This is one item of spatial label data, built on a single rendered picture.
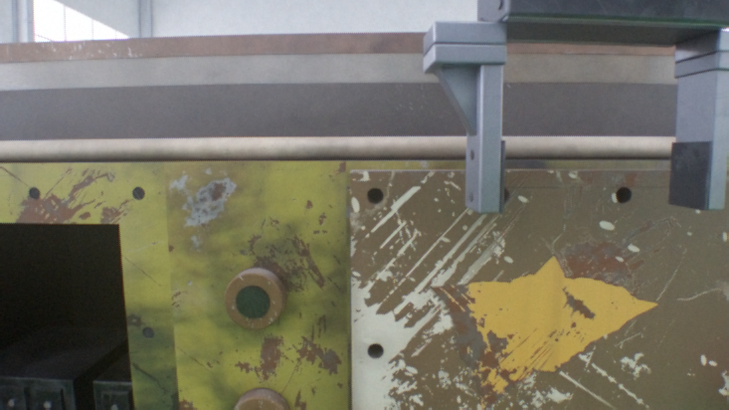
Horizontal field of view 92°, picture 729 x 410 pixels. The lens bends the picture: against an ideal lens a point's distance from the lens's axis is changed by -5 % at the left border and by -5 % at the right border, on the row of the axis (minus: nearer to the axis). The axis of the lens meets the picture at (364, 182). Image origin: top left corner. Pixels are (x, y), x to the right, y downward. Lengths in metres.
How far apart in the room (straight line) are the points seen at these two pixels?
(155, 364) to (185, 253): 0.11
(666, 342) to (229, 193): 0.40
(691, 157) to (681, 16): 0.08
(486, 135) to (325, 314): 0.22
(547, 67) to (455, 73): 0.24
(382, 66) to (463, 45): 0.20
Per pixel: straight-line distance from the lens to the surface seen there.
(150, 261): 0.39
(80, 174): 0.41
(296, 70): 0.41
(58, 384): 0.82
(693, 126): 0.29
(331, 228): 0.33
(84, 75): 0.51
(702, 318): 0.43
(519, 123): 0.43
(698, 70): 0.29
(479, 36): 0.22
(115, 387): 0.76
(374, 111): 0.40
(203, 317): 0.38
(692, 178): 0.29
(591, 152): 0.39
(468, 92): 0.22
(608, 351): 0.40
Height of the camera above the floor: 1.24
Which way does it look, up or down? 5 degrees down
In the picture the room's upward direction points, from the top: straight up
